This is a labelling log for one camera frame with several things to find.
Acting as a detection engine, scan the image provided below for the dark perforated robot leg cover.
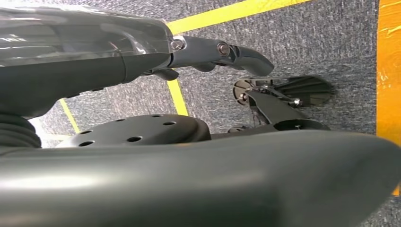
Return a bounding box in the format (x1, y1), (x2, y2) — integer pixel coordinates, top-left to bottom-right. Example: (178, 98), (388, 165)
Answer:
(56, 114), (212, 148)

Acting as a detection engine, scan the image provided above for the black robot left foot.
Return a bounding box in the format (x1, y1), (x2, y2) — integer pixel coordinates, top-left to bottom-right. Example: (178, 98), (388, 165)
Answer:
(211, 75), (333, 140)

